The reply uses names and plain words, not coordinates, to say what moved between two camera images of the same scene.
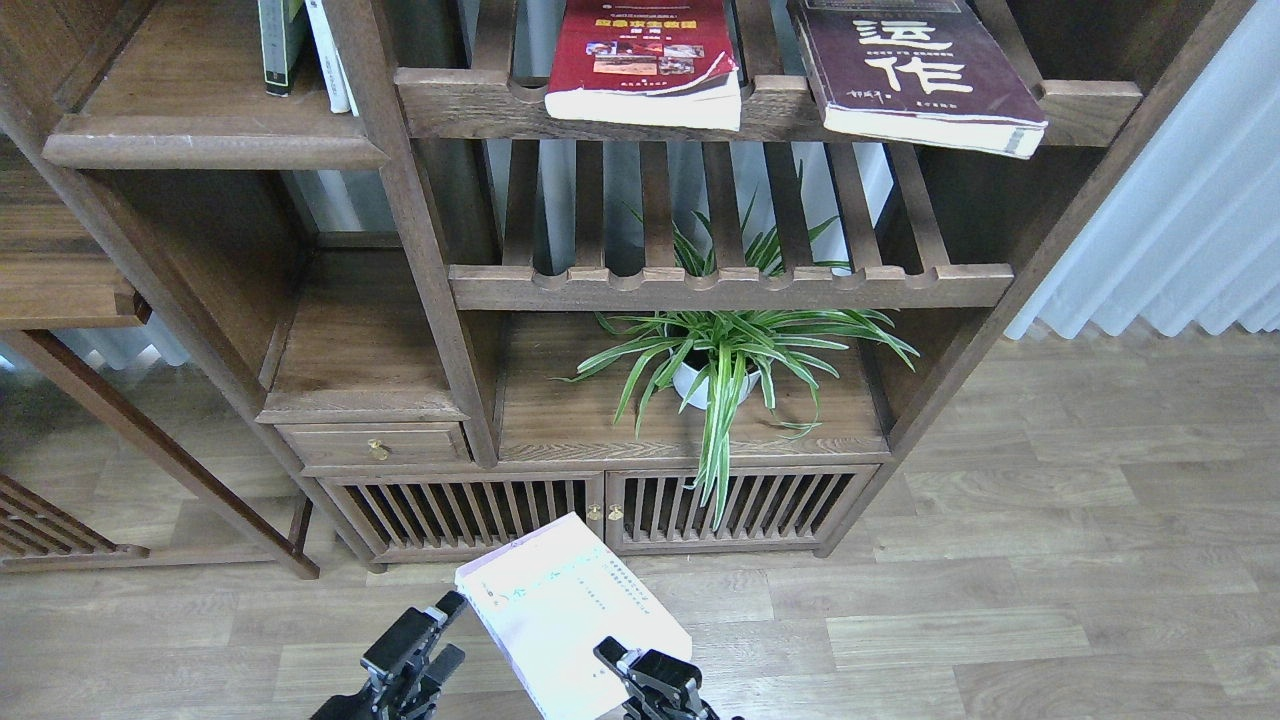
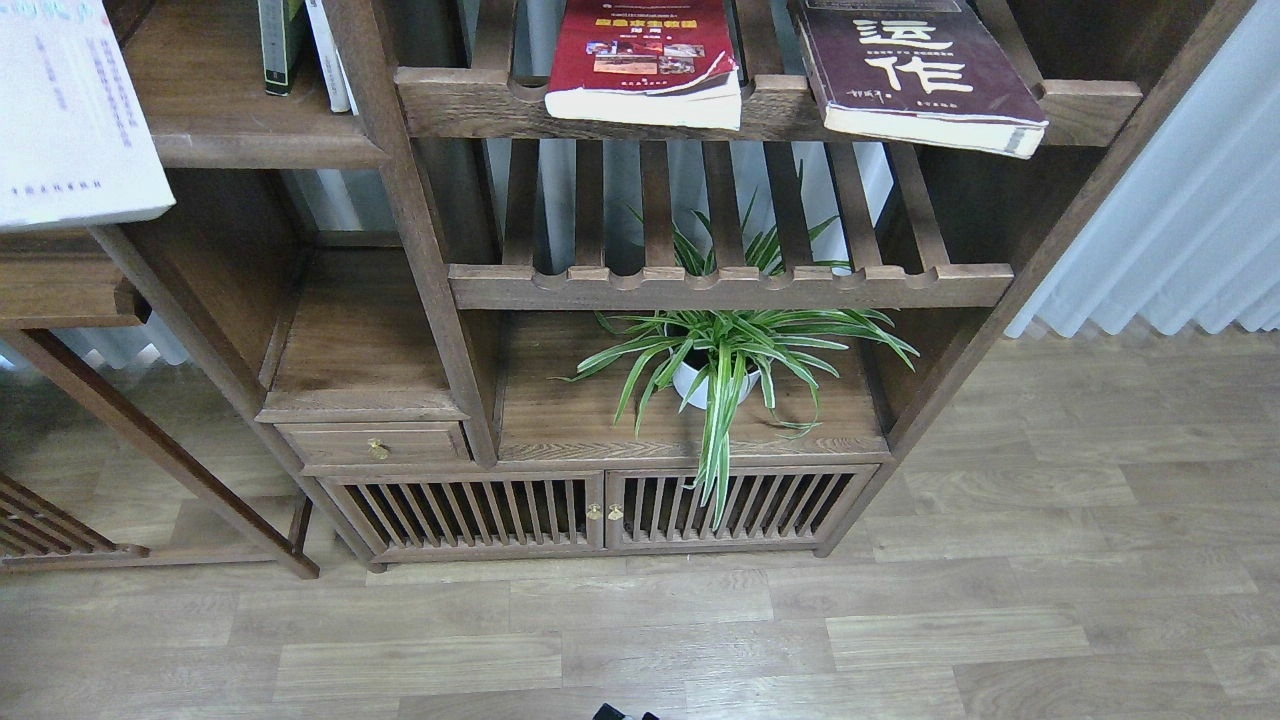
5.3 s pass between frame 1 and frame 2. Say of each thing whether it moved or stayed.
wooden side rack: stayed
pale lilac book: moved
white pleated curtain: stayed
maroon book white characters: stayed
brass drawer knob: stayed
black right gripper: moved
